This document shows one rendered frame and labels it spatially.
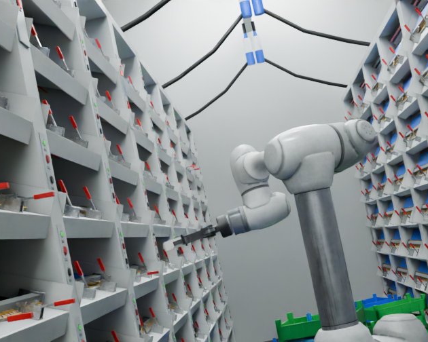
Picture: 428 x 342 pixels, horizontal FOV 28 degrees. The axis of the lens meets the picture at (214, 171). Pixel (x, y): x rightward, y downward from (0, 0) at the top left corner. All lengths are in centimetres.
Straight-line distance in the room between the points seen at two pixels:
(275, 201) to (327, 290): 62
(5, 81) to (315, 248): 98
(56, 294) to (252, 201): 128
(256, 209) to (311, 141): 61
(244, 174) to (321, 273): 66
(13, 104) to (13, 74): 6
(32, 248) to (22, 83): 33
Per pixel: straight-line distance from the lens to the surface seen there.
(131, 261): 309
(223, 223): 286
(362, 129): 237
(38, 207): 171
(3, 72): 176
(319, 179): 229
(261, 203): 284
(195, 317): 449
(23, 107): 173
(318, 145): 230
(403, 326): 243
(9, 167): 173
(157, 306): 309
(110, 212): 239
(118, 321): 240
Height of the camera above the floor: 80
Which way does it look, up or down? 5 degrees up
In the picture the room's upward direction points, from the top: 12 degrees counter-clockwise
